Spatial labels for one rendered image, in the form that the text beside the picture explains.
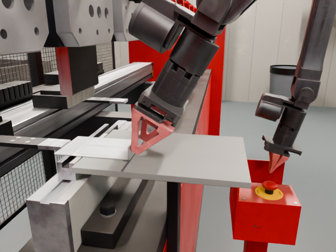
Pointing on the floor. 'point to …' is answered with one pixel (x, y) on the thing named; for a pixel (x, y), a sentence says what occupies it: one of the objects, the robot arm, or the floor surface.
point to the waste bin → (281, 79)
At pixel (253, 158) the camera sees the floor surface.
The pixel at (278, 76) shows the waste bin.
